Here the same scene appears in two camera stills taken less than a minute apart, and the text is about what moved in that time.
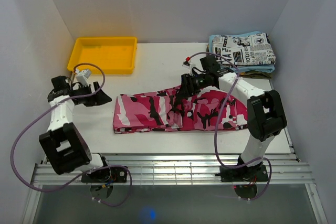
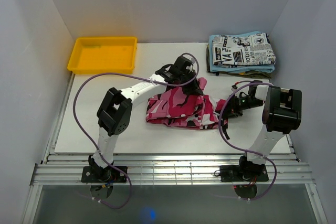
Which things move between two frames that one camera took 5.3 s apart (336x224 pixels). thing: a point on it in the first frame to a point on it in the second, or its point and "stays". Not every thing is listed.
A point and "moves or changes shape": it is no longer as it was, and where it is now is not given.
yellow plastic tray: x=116 y=55 stays
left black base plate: x=108 y=174 stays
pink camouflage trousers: x=168 y=110 moves or changes shape
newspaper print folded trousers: x=250 y=52 stays
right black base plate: x=258 y=173 stays
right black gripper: x=187 y=88 to x=230 y=109
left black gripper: x=101 y=98 to x=195 y=89
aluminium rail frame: x=282 y=169 stays
